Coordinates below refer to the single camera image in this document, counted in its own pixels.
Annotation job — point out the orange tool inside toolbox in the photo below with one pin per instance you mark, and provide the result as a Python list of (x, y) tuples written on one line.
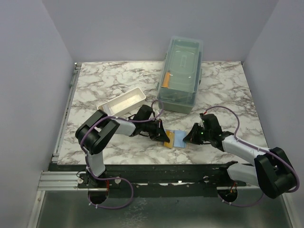
[(166, 79)]

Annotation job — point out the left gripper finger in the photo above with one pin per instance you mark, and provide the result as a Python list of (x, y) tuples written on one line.
[(161, 138), (160, 129)]

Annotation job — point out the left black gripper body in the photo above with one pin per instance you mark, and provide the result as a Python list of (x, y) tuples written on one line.
[(151, 128)]

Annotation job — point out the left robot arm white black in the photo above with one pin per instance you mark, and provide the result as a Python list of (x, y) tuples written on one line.
[(96, 132)]

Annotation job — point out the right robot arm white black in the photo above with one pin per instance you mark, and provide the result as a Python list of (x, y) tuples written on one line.
[(269, 169)]

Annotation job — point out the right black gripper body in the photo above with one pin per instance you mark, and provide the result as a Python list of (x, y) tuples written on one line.
[(204, 135)]

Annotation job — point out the translucent green plastic toolbox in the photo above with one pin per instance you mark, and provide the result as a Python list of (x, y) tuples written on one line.
[(183, 60)]

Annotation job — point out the aluminium frame rail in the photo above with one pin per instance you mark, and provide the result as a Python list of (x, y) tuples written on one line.
[(59, 142)]

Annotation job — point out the white rectangular plastic tray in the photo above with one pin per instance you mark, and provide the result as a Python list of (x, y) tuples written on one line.
[(123, 103)]

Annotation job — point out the gold credit card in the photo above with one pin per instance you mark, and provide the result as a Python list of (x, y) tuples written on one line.
[(170, 135)]

